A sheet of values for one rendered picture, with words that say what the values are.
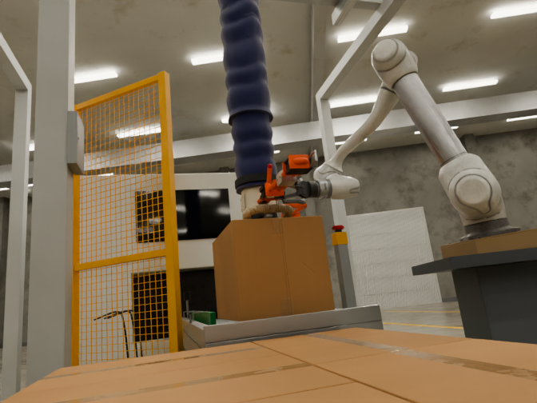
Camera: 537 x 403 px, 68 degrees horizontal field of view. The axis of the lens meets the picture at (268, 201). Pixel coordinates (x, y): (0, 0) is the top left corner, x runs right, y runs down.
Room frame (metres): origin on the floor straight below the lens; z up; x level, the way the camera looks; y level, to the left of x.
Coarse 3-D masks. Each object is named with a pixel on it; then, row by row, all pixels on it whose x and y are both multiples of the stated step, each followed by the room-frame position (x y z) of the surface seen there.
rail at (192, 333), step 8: (184, 320) 2.83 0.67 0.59; (192, 320) 2.66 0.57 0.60; (184, 328) 2.87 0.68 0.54; (192, 328) 2.07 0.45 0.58; (200, 328) 1.64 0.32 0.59; (184, 336) 2.93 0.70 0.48; (192, 336) 2.10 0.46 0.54; (200, 336) 1.64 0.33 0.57; (184, 344) 2.99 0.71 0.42; (192, 344) 2.14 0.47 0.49; (200, 344) 1.66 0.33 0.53
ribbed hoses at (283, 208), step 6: (276, 204) 1.76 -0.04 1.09; (282, 204) 1.77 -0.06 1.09; (246, 210) 1.73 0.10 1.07; (252, 210) 1.73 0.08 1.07; (258, 210) 1.73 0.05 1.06; (264, 210) 1.75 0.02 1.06; (270, 210) 1.77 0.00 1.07; (276, 210) 1.76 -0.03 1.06; (282, 210) 1.77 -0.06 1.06; (288, 210) 1.77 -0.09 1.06; (246, 216) 1.75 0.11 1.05; (288, 216) 1.82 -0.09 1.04
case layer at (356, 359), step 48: (336, 336) 1.32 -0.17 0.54; (384, 336) 1.18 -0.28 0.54; (432, 336) 1.08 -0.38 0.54; (48, 384) 0.98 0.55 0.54; (96, 384) 0.90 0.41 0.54; (144, 384) 0.84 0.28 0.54; (192, 384) 0.79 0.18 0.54; (240, 384) 0.74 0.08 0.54; (288, 384) 0.70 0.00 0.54; (336, 384) 0.66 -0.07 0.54; (384, 384) 0.63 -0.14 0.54; (432, 384) 0.60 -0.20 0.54; (480, 384) 0.57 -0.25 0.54; (528, 384) 0.55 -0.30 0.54
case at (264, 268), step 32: (256, 224) 1.61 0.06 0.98; (288, 224) 1.65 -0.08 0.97; (320, 224) 1.69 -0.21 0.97; (224, 256) 1.82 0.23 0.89; (256, 256) 1.61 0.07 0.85; (288, 256) 1.65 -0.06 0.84; (320, 256) 1.69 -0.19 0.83; (224, 288) 1.88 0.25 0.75; (256, 288) 1.60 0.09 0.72; (288, 288) 1.64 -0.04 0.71; (320, 288) 1.68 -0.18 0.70
